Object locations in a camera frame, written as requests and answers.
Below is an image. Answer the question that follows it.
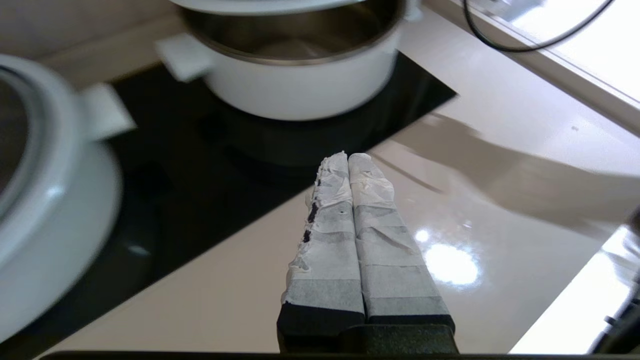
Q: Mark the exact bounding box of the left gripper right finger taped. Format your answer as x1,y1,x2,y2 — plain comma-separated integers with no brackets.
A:
348,153,456,331

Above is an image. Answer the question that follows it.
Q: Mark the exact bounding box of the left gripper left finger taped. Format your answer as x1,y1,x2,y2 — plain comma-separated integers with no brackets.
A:
277,151,367,351

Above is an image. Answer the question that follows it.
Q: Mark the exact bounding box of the black right camera cable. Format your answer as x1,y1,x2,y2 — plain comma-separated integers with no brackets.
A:
462,0,617,53

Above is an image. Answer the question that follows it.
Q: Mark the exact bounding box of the clear acrylic sign holder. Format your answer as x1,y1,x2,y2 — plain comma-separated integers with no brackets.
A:
475,0,548,22

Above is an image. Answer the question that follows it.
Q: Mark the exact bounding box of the white oval pot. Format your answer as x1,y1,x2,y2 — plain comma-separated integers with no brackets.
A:
0,82,137,346

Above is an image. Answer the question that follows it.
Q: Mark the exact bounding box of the white round pot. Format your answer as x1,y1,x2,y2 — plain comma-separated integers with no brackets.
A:
155,0,421,122

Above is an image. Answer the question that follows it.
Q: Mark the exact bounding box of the black glass cooktop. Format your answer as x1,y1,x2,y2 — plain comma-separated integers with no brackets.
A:
0,50,458,360

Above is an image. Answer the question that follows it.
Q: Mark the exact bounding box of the oval glass lid white rim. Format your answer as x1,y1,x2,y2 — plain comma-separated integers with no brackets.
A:
0,54,83,273

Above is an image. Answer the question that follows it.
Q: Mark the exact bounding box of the round glass lid white rim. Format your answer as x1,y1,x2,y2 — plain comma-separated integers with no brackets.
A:
169,0,371,16

